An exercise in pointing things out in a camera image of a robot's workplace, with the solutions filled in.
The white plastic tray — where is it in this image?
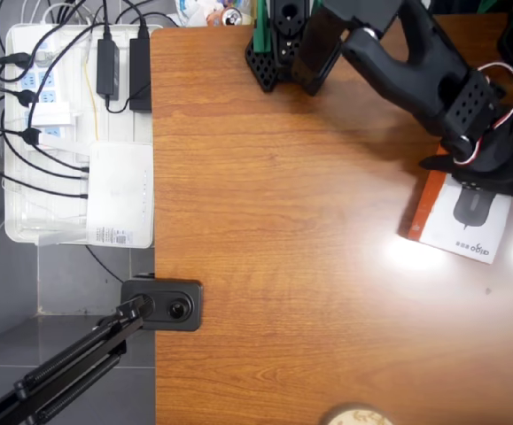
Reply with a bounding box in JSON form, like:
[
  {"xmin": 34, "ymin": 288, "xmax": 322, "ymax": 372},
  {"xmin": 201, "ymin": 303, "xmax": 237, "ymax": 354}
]
[{"xmin": 4, "ymin": 22, "xmax": 165, "ymax": 249}]

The printed plastic bag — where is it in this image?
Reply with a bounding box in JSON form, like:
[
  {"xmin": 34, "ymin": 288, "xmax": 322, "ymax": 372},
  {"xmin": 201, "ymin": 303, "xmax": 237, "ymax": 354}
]
[{"xmin": 174, "ymin": 0, "xmax": 257, "ymax": 28}]

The green table clamp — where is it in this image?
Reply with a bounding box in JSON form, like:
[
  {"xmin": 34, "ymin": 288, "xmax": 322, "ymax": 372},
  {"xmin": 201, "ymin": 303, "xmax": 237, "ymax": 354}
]
[
  {"xmin": 476, "ymin": 0, "xmax": 513, "ymax": 15},
  {"xmin": 253, "ymin": 0, "xmax": 276, "ymax": 55}
]

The white router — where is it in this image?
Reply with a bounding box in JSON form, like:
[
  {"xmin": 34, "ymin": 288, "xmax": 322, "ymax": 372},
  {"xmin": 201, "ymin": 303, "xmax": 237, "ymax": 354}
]
[{"xmin": 84, "ymin": 141, "xmax": 156, "ymax": 249}]

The thin yellow wire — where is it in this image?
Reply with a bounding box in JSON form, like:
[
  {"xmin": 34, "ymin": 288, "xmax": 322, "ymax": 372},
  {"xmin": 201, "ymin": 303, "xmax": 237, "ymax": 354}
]
[{"xmin": 83, "ymin": 59, "xmax": 101, "ymax": 143}]

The small black power adapter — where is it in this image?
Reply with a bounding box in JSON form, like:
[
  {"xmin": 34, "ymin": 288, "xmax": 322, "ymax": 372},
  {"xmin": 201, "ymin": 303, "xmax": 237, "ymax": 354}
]
[{"xmin": 95, "ymin": 38, "xmax": 121, "ymax": 101}]

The drink can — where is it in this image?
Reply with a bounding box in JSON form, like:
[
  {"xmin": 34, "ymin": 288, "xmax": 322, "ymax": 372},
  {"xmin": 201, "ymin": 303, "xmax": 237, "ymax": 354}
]
[{"xmin": 221, "ymin": 6, "xmax": 244, "ymax": 27}]

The orange white mouse box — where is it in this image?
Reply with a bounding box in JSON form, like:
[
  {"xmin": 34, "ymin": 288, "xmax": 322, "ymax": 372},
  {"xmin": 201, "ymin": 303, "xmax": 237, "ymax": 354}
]
[{"xmin": 398, "ymin": 148, "xmax": 513, "ymax": 267}]

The black boom clamp base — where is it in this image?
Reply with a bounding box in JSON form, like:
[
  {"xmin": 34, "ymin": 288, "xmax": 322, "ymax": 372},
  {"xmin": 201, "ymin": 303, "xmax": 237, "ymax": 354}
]
[{"xmin": 120, "ymin": 278, "xmax": 205, "ymax": 333}]

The round wooden coaster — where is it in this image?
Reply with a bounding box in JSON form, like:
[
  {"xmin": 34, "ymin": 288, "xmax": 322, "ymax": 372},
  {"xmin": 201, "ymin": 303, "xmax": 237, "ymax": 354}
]
[{"xmin": 323, "ymin": 402, "xmax": 395, "ymax": 425}]

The black plug with cable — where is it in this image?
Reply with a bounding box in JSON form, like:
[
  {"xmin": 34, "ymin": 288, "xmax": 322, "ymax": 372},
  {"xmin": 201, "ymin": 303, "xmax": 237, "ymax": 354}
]
[
  {"xmin": 0, "ymin": 79, "xmax": 89, "ymax": 174},
  {"xmin": 0, "ymin": 51, "xmax": 35, "ymax": 116},
  {"xmin": 0, "ymin": 127, "xmax": 89, "ymax": 198}
]

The white power strip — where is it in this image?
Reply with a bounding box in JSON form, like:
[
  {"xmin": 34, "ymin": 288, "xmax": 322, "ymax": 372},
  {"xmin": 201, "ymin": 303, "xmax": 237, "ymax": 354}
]
[{"xmin": 10, "ymin": 26, "xmax": 65, "ymax": 151}]

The white charger plug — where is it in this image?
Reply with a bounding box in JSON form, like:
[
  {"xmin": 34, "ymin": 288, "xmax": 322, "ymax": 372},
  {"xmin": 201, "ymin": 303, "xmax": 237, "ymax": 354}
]
[{"xmin": 29, "ymin": 101, "xmax": 74, "ymax": 128}]

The large black power adapter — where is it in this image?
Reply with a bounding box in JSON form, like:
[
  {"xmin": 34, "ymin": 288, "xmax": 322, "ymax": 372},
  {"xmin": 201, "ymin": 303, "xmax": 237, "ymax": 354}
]
[{"xmin": 128, "ymin": 36, "xmax": 153, "ymax": 113}]

